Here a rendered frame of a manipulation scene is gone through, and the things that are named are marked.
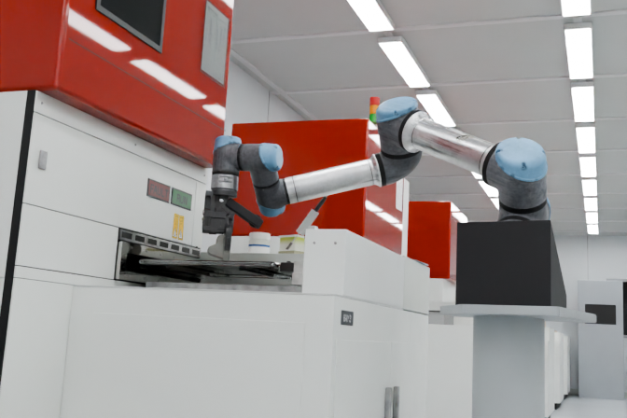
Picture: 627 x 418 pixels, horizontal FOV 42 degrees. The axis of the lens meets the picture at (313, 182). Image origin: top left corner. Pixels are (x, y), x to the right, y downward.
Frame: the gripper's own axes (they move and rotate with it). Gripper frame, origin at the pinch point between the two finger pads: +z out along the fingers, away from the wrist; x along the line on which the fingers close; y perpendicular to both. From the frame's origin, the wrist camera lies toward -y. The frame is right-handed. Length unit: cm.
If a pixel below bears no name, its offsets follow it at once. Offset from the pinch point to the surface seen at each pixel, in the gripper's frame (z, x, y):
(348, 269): 3, 53, -22
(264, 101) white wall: -172, -428, -50
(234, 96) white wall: -158, -378, -22
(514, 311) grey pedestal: 10, 59, -57
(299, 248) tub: -7.9, -19.4, -22.7
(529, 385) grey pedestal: 26, 51, -64
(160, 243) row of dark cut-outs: -4.6, -2.2, 18.0
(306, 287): 8, 51, -14
